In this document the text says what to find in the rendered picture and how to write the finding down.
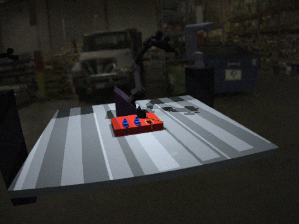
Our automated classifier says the red flat deck plate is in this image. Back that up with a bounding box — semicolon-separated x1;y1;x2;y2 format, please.
111;113;164;137

